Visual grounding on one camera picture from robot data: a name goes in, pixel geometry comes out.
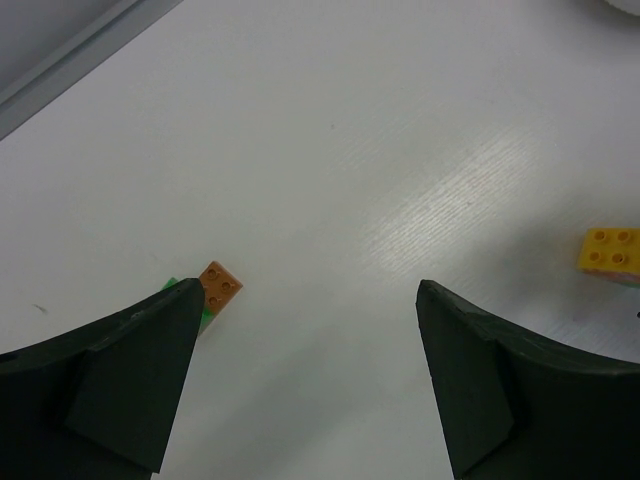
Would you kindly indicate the yellow lego brick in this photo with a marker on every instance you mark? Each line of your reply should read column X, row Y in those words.
column 610, row 250

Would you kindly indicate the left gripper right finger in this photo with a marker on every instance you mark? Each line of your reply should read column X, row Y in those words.
column 514, row 404

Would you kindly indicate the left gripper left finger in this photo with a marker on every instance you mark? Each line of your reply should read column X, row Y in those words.
column 99, row 401

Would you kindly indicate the brown lego tile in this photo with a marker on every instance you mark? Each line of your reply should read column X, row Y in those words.
column 220, row 287

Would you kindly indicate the aluminium table edge rail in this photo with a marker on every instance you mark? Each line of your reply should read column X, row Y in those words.
column 48, row 46

